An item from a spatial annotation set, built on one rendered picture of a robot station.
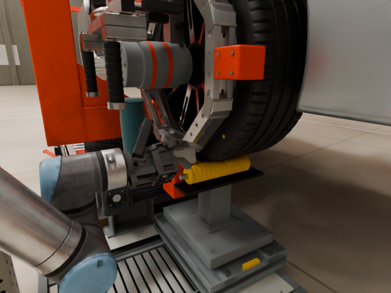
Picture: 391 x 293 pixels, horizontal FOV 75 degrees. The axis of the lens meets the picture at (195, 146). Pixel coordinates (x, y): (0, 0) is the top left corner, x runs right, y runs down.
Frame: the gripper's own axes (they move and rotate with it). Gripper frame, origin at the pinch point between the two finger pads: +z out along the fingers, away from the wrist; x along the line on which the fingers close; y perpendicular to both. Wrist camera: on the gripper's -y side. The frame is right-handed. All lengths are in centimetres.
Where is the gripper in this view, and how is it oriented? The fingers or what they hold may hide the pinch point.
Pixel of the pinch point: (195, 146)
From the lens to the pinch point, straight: 69.0
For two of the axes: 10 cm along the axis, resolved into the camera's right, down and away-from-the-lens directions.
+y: 3.6, 8.5, -3.8
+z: 8.6, -1.4, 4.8
